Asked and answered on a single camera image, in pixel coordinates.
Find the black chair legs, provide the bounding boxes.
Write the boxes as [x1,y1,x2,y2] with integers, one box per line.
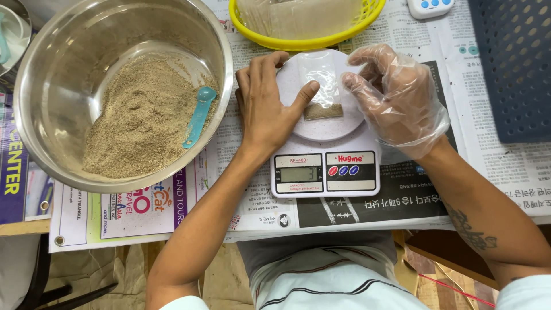
[17,235,119,310]

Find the beige sack cloth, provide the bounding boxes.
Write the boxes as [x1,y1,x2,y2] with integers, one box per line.
[43,240,255,310]

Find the small clear plastic pouch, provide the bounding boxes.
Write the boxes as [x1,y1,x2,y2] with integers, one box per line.
[297,53,344,121]

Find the purple printed banner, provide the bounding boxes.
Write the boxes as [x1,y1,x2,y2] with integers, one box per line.
[0,92,30,225]

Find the person's right hand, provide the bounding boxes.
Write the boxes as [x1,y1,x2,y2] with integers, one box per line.
[341,43,451,160]

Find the white digital kitchen scale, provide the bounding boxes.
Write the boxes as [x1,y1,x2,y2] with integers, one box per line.
[270,48,382,199]

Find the dark blue perforated basket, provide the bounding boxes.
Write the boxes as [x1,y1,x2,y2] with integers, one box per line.
[467,0,551,144]

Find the teal plastic measuring spoon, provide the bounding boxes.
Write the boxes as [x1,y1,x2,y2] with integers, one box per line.
[182,86,218,150]

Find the large steel mixing bowl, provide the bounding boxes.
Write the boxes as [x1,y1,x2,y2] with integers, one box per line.
[13,0,234,194]

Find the person's left hand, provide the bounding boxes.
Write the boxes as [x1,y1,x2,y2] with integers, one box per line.
[234,51,321,161]

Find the newspaper spread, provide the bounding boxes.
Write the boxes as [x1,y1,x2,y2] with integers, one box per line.
[196,0,551,243]

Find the heap of brown ground powder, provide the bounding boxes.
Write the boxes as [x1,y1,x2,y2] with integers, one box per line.
[82,55,220,180]

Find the person's striped white shirt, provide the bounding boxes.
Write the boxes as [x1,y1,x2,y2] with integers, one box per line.
[159,230,551,310]

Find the white printed tarpaulin banner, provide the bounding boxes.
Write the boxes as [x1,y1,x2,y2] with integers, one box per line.
[48,166,203,254]

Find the white timer with blue buttons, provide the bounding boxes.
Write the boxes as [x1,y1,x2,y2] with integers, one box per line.
[407,0,456,20]

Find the thin red cable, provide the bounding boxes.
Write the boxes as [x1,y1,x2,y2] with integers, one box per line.
[418,273,496,309]

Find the stack of clear plastic bags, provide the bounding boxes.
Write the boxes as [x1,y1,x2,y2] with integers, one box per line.
[236,0,367,40]

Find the small steel bowl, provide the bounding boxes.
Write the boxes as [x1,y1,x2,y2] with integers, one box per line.
[0,0,33,79]

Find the yellow plastic basket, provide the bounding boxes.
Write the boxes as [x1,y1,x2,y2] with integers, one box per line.
[228,0,387,52]

